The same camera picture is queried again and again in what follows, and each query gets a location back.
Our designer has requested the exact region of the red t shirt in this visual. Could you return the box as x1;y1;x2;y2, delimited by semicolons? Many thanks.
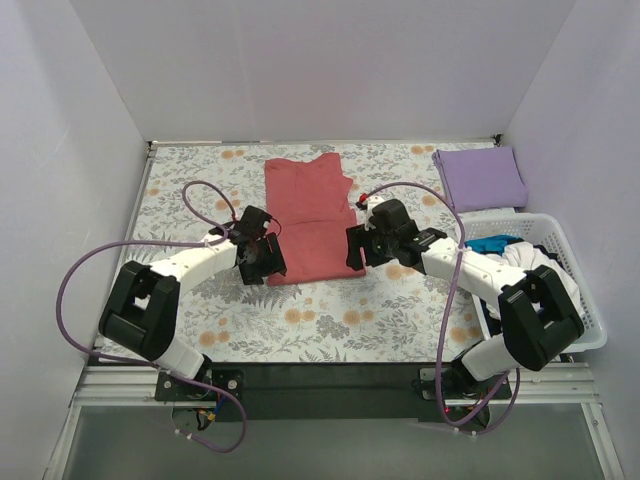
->
265;152;365;286

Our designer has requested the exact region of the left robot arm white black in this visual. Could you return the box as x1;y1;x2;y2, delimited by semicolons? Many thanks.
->
99;206;287;402

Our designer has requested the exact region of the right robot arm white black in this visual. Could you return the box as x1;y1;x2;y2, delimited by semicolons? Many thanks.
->
346;196;584;398

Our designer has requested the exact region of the floral patterned table mat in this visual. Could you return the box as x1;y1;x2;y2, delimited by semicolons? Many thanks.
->
126;143;483;362

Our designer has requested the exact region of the folded purple t shirt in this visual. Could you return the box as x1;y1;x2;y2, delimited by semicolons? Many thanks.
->
433;147;528;213

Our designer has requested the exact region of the blue t shirt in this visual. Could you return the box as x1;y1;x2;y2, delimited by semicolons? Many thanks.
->
465;235;521;256

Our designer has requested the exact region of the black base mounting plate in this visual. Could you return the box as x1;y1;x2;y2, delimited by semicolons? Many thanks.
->
154;362;514;426

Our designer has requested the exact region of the white t shirt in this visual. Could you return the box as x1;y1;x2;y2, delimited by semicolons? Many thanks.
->
487;241;584;317

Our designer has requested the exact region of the white plastic laundry basket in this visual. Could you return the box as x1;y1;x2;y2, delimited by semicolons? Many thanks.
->
457;212;608;354

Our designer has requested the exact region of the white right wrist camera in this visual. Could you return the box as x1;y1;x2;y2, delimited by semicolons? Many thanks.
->
355;193;384;231

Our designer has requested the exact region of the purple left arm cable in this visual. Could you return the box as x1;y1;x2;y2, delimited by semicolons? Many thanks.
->
55;180;249;454

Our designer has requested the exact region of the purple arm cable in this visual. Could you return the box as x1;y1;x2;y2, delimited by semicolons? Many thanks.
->
55;180;249;454
359;182;521;436

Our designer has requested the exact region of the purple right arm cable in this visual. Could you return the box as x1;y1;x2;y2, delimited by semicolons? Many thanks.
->
359;182;521;436

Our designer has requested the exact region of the aluminium frame rail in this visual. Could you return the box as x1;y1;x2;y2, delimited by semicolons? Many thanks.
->
46;362;623;479

